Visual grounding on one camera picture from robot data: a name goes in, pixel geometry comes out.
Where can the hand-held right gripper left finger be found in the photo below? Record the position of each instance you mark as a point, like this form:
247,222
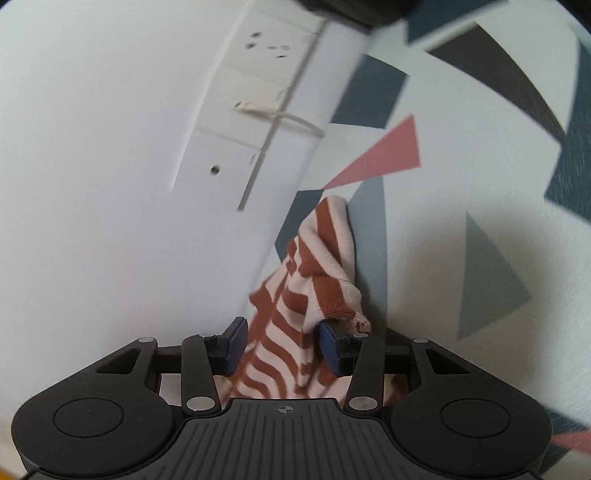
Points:
233,346

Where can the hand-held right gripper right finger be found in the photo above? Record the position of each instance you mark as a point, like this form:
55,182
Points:
332,348

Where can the brown and pink striped sweater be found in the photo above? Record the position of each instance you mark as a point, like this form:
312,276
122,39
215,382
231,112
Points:
277,350

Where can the geometric patterned tablecloth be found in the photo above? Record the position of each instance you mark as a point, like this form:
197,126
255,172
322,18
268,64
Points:
461,115

